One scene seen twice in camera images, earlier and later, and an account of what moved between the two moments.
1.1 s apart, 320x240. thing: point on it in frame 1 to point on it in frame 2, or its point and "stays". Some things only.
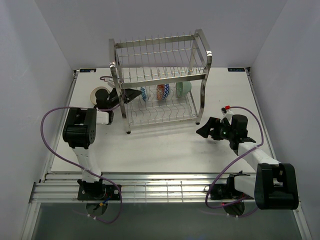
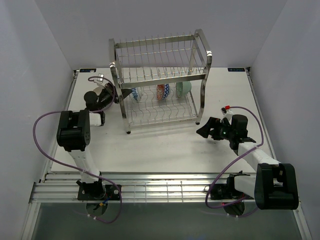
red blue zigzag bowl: [162, 91] stays
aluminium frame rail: [136, 188] stays
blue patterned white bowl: [144, 94] to [135, 93]
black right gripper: [205, 130] stays
